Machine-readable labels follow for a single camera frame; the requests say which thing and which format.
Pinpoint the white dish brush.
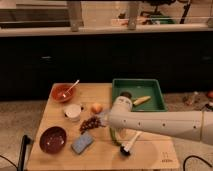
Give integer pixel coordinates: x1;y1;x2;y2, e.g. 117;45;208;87
120;131;141;156

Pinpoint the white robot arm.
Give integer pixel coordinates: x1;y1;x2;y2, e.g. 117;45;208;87
108;96;213;145

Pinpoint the bunch of dark grapes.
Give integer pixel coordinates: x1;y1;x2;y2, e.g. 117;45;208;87
79;116;101;133

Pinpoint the white cup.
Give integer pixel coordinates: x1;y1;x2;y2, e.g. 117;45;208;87
63;104;81;122

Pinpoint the black clamp post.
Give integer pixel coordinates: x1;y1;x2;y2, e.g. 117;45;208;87
17;135;31;171

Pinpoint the blue sponge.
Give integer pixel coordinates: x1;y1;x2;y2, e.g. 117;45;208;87
71;132;94;154

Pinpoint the green can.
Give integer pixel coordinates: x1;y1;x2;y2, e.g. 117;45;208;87
120;91;132;99

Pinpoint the orange bowl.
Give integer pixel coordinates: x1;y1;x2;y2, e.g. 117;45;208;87
50;84;75;103

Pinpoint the yellow corn cob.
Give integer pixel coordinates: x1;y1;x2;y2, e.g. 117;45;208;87
133;96;151;106

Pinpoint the grey cloth piece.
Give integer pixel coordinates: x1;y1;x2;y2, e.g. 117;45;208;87
98;110;109;126

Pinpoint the white plastic spoon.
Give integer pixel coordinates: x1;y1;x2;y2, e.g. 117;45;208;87
62;80;80;98

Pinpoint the purple bowl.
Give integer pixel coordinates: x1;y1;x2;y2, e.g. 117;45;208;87
39;126;67;154

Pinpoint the black cable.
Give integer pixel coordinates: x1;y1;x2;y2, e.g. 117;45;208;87
182;154;213;171

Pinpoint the green plastic tray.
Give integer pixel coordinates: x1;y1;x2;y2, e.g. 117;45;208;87
112;78;167;112

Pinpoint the green pepper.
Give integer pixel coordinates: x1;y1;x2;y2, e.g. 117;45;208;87
109;128;121;146

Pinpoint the orange round fruit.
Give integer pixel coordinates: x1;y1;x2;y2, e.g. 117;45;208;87
91;103;103;114

